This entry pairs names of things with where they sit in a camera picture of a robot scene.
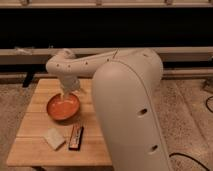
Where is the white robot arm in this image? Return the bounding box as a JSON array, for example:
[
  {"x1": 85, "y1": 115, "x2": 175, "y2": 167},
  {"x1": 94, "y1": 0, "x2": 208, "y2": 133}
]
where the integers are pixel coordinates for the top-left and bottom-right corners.
[{"x1": 46, "y1": 48, "x2": 173, "y2": 171}]

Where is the white sponge block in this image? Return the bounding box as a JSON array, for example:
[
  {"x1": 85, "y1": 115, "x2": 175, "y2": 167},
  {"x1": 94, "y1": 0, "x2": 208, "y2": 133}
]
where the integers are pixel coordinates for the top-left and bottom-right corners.
[{"x1": 43, "y1": 128, "x2": 66, "y2": 150}]

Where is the wooden table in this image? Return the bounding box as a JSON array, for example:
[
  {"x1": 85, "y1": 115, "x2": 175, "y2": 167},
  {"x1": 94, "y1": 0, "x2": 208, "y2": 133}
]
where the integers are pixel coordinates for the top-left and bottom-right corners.
[{"x1": 7, "y1": 79, "x2": 111, "y2": 167}]

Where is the grey metal rail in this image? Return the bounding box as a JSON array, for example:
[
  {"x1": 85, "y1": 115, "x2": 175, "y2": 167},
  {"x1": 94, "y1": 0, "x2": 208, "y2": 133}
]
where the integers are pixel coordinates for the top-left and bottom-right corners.
[{"x1": 0, "y1": 46, "x2": 213, "y2": 65}]

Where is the orange ceramic bowl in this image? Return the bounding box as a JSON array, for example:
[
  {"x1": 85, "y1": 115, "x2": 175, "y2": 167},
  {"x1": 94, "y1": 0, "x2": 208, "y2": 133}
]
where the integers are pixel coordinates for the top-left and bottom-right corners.
[{"x1": 46, "y1": 93, "x2": 80, "y2": 121}]

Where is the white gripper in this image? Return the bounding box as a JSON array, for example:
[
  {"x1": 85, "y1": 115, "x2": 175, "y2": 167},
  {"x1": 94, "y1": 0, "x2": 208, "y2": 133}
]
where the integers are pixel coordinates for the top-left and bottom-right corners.
[{"x1": 59, "y1": 75, "x2": 80, "y2": 100}]

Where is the black floor cable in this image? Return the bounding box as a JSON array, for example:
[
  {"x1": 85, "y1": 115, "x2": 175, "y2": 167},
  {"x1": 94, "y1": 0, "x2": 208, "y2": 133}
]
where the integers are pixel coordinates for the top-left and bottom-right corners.
[{"x1": 168, "y1": 152, "x2": 212, "y2": 171}]

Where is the black red candy bar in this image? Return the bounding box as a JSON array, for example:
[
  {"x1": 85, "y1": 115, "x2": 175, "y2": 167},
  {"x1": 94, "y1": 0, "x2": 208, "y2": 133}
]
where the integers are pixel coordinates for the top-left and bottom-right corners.
[{"x1": 68, "y1": 124, "x2": 84, "y2": 151}]

